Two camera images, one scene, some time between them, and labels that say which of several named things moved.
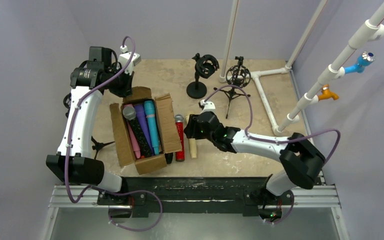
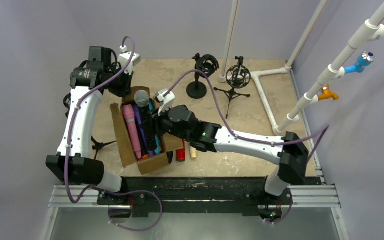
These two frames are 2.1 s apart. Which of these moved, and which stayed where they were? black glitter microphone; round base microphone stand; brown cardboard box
Moved: black glitter microphone
Stayed: round base microphone stand; brown cardboard box
